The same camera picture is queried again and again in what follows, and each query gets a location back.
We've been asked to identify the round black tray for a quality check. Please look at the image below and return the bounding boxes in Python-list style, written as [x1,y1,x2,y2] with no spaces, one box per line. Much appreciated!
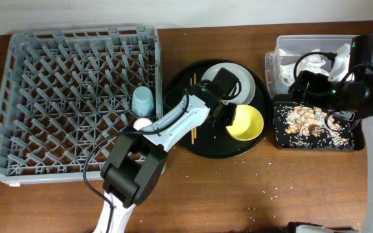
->
[163,59,273,159]

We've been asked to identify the grey dishwasher rack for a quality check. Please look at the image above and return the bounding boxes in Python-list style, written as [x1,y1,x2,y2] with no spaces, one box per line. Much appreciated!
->
[0,26,163,186]

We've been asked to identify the pink plastic cup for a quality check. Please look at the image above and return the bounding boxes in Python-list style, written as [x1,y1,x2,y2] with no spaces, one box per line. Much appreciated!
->
[133,117,153,130]

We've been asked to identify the light blue plastic cup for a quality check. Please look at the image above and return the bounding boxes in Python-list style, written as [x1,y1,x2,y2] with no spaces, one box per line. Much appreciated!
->
[131,86,154,117]

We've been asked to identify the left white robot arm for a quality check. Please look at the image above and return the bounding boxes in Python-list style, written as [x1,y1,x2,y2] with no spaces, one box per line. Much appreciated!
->
[90,68,242,232]

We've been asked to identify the food scraps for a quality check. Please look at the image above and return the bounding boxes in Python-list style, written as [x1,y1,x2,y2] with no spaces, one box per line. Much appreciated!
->
[283,105,348,145]

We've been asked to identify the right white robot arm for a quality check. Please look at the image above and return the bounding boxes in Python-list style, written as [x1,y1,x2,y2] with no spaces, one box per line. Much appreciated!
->
[289,34,373,232]

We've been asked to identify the wooden chopstick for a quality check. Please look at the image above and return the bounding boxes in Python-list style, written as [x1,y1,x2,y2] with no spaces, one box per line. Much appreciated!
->
[190,78,195,145]
[191,73,197,144]

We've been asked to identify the black rectangular bin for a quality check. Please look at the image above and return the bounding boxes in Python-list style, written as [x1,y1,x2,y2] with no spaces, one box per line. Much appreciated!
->
[273,94,365,151]

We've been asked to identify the clear plastic bin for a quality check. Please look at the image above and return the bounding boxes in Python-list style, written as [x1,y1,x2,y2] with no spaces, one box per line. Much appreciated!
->
[265,35,354,97]

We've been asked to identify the yellow plastic bowl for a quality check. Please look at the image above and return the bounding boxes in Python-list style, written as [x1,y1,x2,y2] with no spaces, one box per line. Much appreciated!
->
[226,104,264,141]

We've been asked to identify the crumpled white tissue in bin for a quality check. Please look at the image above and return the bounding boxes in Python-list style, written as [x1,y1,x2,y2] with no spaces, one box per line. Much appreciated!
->
[279,54,329,86]

